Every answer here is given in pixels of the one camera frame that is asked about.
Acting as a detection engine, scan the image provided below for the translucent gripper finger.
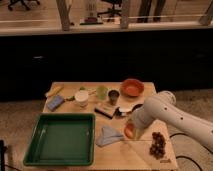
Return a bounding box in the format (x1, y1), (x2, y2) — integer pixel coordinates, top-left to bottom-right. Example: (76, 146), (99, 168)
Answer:
(133, 128), (145, 140)

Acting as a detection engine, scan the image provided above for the orange apple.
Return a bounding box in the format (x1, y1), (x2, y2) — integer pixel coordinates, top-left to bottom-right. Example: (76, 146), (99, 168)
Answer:
(124, 123), (134, 139)

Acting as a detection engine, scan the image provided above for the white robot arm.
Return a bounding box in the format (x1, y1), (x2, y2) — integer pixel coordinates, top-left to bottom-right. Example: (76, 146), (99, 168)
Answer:
(131, 91), (213, 151)

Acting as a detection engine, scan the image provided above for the small metal cup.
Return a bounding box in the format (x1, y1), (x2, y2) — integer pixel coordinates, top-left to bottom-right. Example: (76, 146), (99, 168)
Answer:
(108, 90), (120, 105)

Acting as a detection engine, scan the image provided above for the translucent green cup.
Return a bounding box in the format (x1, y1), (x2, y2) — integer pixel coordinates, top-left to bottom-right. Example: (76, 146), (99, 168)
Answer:
(96, 85), (108, 100)

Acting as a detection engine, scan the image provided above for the white paper cup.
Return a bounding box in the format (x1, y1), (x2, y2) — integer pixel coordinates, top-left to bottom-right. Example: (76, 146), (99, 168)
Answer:
(74, 90), (89, 107)

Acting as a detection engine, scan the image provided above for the dark brown bowl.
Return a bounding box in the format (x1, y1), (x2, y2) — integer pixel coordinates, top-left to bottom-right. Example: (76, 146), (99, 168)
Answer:
(132, 104), (143, 112)

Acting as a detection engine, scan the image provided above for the bunch of dark grapes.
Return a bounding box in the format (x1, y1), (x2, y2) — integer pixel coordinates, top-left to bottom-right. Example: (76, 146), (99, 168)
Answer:
(149, 132), (166, 159)

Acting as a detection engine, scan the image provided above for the small black white object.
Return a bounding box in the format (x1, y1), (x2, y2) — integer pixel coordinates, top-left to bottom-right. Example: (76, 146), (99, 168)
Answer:
(115, 107), (131, 117)

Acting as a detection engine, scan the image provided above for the folded blue-grey cloth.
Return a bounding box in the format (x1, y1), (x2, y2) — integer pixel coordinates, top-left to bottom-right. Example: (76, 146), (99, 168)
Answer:
(96, 125), (124, 147)

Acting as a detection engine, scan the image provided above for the orange bowl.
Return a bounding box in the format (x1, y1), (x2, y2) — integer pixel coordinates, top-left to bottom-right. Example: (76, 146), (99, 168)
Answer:
(120, 78), (144, 97)

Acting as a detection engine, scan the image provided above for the green plastic tray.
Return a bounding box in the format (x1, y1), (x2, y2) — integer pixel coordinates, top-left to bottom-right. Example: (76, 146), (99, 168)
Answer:
(23, 114), (95, 166)

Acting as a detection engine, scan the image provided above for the blue sponge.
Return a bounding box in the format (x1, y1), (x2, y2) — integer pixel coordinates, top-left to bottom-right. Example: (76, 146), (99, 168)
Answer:
(47, 95), (65, 111)

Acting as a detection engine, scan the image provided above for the yellow banana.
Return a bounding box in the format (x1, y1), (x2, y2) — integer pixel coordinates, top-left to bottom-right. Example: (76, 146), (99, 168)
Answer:
(45, 85), (63, 98)

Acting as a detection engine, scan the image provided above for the black floor cable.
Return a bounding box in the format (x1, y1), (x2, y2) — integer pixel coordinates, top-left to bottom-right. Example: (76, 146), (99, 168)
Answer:
(169, 132), (213, 171)

